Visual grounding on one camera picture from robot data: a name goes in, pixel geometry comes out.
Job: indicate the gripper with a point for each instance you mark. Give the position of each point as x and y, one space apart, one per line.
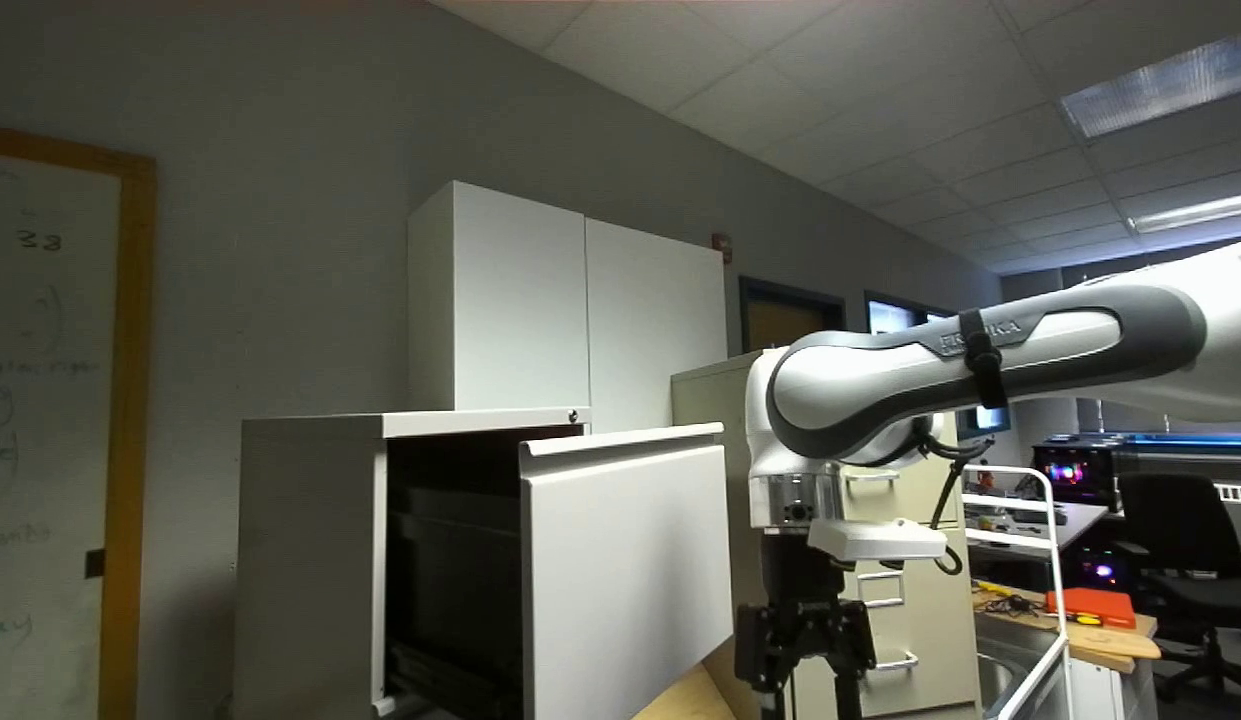
802 585

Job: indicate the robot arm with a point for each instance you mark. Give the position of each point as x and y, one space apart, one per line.
1040 345

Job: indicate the light grey drawer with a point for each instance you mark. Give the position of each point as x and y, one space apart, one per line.
625 570

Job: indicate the beige filing cabinet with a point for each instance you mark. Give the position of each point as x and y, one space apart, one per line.
710 400

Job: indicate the tall white cabinet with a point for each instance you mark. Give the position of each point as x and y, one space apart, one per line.
520 310

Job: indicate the light grey cabinet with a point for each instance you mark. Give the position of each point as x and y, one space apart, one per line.
310 560

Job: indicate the white tube rack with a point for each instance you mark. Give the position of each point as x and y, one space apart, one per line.
1050 540

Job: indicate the orange case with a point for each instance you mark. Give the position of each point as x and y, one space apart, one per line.
1092 606

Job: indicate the monitor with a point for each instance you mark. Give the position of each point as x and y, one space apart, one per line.
988 419

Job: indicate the computer with coloured lights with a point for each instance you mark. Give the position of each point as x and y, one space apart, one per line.
1072 468

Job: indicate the dark framed door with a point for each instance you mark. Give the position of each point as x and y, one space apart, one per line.
785 320

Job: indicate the dark framed window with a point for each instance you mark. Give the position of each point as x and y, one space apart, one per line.
895 315

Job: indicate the black office chair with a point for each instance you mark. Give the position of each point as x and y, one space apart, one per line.
1180 540

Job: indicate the red fire alarm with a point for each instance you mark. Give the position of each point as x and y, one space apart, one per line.
722 248

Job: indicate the ceiling light panel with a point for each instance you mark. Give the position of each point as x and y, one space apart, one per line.
1195 211
1160 85

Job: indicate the black eraser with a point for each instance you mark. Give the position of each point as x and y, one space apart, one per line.
95 563

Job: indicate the wood framed whiteboard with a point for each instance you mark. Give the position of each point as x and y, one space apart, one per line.
40 430

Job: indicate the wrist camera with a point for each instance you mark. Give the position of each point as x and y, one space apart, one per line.
873 541

